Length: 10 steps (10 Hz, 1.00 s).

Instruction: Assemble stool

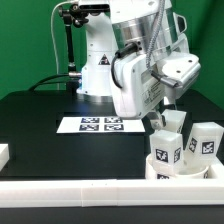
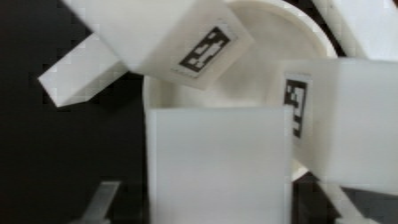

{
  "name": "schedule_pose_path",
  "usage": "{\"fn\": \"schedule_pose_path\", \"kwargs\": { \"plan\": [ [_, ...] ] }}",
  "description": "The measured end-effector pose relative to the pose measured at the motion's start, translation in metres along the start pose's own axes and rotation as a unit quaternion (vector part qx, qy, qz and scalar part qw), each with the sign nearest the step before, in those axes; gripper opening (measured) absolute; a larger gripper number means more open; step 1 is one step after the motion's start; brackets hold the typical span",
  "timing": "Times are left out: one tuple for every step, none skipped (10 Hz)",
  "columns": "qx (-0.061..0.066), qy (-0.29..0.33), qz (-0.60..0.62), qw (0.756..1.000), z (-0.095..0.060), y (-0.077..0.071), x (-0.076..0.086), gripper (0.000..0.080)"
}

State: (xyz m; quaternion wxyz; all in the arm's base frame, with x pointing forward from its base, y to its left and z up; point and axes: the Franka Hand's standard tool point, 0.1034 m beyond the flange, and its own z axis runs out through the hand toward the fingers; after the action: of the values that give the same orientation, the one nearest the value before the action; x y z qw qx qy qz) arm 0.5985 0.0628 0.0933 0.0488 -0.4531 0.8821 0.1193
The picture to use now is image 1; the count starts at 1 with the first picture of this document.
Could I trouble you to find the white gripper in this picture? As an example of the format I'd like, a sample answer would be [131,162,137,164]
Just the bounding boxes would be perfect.
[111,54,166,130]

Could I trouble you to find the white round stool seat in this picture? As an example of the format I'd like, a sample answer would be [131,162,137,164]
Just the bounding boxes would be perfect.
[145,154,209,179]

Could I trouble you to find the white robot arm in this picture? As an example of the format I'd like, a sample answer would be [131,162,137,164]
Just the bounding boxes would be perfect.
[73,0,194,130]

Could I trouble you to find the white marker sheet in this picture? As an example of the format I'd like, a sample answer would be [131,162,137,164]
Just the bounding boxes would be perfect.
[57,116,145,134]

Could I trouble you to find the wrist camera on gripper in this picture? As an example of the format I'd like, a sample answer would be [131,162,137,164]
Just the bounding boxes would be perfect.
[156,53,202,105]

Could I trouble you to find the white U-shaped wall fence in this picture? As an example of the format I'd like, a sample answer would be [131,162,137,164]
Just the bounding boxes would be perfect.
[0,143,224,208]

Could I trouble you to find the black cables on table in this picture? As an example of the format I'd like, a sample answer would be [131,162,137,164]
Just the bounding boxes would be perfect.
[27,73,81,92]

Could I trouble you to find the camera on mount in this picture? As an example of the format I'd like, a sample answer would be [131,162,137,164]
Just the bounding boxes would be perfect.
[78,0,110,12]

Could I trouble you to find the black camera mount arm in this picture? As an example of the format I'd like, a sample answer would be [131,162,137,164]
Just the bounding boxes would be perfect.
[58,3,90,79]

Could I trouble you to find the white cable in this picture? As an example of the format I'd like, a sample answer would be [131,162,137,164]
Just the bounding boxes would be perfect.
[50,0,78,91]

